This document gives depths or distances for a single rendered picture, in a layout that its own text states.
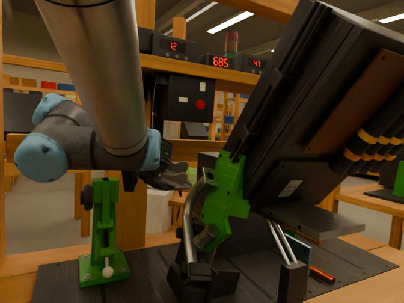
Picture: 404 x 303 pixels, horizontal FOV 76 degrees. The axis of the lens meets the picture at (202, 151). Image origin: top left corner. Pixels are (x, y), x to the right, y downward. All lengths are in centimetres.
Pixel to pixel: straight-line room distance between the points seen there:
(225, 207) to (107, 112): 44
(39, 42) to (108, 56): 1053
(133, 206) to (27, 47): 996
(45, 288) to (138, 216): 34
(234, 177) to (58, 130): 40
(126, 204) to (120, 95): 70
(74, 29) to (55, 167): 27
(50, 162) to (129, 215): 57
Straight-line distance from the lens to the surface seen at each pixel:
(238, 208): 69
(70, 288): 83
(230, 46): 113
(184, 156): 108
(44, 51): 1072
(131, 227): 99
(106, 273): 77
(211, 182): 71
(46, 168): 46
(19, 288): 91
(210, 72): 90
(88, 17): 22
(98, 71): 26
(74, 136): 46
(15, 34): 1081
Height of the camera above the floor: 134
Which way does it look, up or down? 6 degrees down
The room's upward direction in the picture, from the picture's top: 4 degrees clockwise
